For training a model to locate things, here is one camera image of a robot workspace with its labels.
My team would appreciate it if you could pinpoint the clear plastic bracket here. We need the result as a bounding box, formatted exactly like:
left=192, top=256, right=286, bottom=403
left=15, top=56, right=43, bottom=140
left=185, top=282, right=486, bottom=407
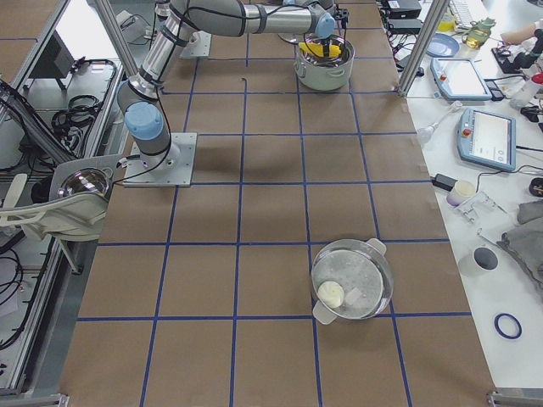
left=455, top=191, right=507, bottom=224

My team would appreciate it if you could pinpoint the green glass teapot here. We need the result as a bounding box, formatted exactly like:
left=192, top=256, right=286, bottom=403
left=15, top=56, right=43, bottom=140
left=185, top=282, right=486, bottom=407
left=462, top=17, right=495, bottom=49

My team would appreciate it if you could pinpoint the white cup dark inside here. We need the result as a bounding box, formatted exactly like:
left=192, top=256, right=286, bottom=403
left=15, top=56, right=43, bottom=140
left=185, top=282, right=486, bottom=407
left=458, top=246, right=499, bottom=276

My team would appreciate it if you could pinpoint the black cable coil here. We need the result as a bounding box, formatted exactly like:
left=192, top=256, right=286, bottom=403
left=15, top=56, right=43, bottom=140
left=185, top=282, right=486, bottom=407
left=51, top=94, right=105, bottom=148

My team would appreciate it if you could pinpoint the aluminium frame post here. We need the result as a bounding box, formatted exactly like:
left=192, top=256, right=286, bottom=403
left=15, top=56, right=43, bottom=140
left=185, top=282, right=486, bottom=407
left=397, top=0, right=449, bottom=97

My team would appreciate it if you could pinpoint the black power adapter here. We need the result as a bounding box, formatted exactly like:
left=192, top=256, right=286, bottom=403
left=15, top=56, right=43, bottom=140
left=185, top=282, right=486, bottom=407
left=431, top=173, right=456, bottom=192

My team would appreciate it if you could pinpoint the white keyboard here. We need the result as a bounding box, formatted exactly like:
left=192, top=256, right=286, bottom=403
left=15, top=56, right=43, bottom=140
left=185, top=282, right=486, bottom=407
left=449, top=0, right=473, bottom=29

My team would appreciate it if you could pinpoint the blue rubber ring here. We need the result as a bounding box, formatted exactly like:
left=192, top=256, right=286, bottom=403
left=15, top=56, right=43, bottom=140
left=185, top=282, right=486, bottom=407
left=494, top=313, right=523, bottom=340

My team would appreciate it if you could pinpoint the near teach pendant tablet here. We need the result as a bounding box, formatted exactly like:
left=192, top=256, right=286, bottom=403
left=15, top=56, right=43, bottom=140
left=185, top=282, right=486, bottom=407
left=456, top=108, right=517, bottom=172

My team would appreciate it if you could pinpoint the teach pendant tablet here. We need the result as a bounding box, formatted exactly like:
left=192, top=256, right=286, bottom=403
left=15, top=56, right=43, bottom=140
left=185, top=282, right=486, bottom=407
left=430, top=58, right=492, bottom=101
left=456, top=108, right=517, bottom=172

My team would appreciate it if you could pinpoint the far teach pendant tablet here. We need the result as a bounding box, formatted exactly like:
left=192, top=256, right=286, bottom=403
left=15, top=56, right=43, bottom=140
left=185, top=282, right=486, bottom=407
left=430, top=58, right=492, bottom=101

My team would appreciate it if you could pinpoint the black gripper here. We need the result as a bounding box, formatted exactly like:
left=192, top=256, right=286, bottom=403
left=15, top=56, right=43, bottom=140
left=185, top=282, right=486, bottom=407
left=321, top=38, right=331, bottom=56

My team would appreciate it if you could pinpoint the black monitor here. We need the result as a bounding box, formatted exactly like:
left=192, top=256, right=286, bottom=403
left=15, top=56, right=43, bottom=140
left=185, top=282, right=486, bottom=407
left=29, top=31, right=75, bottom=91

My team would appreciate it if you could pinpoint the white bun in pot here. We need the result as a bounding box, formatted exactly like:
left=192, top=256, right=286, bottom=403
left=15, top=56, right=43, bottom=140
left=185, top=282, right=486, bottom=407
left=317, top=281, right=344, bottom=309

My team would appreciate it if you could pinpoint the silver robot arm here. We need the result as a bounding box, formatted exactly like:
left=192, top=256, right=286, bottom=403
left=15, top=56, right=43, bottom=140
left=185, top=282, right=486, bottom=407
left=117, top=1, right=337, bottom=171
left=282, top=0, right=337, bottom=14

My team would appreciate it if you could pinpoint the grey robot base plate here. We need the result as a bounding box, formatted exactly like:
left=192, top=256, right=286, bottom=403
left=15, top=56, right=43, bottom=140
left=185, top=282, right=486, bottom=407
left=120, top=132, right=198, bottom=187

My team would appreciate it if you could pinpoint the shiny steel bowl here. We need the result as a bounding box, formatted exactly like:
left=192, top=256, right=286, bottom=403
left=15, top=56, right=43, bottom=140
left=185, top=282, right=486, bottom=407
left=57, top=168, right=109, bottom=198

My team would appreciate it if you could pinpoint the white squeeze bottle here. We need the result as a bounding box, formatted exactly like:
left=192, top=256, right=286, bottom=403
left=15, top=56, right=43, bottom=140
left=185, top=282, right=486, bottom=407
left=510, top=72, right=543, bottom=109

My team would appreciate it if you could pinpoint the white purple jar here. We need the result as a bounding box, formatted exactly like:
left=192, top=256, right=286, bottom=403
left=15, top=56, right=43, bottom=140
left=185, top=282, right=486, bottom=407
left=446, top=180, right=476, bottom=207

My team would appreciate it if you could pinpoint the blue plate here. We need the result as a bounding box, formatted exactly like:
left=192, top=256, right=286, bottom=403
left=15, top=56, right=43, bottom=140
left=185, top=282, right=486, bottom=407
left=426, top=33, right=460, bottom=58

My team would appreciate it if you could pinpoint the grey cloth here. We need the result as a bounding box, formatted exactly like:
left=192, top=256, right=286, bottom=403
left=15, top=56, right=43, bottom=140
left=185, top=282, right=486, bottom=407
left=496, top=201, right=542, bottom=296

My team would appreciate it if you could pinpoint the yellow toy corn cob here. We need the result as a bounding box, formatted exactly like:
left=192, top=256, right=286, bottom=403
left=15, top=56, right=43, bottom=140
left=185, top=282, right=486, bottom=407
left=298, top=42, right=342, bottom=59

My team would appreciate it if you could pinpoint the steel pot with white handles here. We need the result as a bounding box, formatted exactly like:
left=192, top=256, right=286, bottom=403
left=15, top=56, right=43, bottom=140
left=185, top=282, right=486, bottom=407
left=311, top=238, right=394, bottom=325

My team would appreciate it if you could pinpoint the pale green cooking pot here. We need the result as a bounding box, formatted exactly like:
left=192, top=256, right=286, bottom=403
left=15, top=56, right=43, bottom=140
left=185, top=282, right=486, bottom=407
left=294, top=35, right=355, bottom=92

